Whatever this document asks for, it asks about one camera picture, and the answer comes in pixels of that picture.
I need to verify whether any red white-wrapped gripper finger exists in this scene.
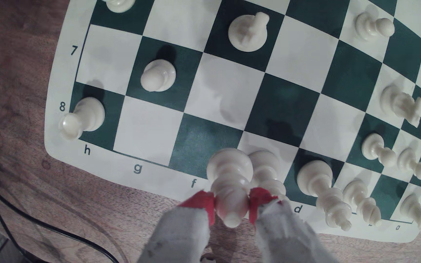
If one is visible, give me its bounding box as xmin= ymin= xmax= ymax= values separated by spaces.
xmin=248 ymin=187 xmax=339 ymax=263
xmin=137 ymin=190 xmax=217 ymax=263

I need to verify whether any white chess pawn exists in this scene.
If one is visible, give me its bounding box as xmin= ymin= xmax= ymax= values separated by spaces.
xmin=361 ymin=133 xmax=397 ymax=168
xmin=355 ymin=12 xmax=395 ymax=41
xmin=140 ymin=59 xmax=177 ymax=92
xmin=397 ymin=148 xmax=421 ymax=180
xmin=103 ymin=0 xmax=136 ymax=13

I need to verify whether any white pawn on h8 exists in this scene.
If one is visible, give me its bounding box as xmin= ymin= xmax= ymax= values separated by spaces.
xmin=59 ymin=97 xmax=106 ymax=141

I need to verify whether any white chess rook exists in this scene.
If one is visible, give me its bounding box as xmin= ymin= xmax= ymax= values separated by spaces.
xmin=401 ymin=194 xmax=421 ymax=231

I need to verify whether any green white chess mat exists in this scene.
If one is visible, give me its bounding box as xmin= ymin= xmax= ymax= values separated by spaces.
xmin=44 ymin=0 xmax=421 ymax=243

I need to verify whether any white chess bishop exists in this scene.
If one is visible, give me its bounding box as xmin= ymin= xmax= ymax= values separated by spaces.
xmin=343 ymin=179 xmax=382 ymax=226
xmin=206 ymin=148 xmax=254 ymax=229

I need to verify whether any white chess king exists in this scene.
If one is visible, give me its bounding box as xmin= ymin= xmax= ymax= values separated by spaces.
xmin=249 ymin=150 xmax=288 ymax=201

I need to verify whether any black cable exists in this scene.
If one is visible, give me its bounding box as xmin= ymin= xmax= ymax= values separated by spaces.
xmin=0 ymin=161 xmax=120 ymax=263

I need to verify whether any white chess queen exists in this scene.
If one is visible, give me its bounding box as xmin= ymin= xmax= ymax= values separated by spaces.
xmin=297 ymin=160 xmax=353 ymax=232

